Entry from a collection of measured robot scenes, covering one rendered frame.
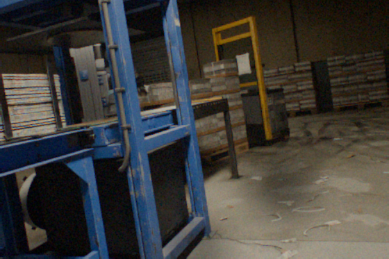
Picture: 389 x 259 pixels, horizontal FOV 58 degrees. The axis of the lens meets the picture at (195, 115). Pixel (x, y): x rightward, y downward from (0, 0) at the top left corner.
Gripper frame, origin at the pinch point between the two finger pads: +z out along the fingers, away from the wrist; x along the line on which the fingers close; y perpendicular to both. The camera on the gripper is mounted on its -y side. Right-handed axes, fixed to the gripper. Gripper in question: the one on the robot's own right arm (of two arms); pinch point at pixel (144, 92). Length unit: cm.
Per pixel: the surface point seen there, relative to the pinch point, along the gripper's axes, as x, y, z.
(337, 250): -239, -122, 43
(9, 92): -167, -172, -98
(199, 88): -19, 59, 38
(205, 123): -21, 38, 76
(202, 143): -20, 18, 92
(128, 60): -185, -129, -83
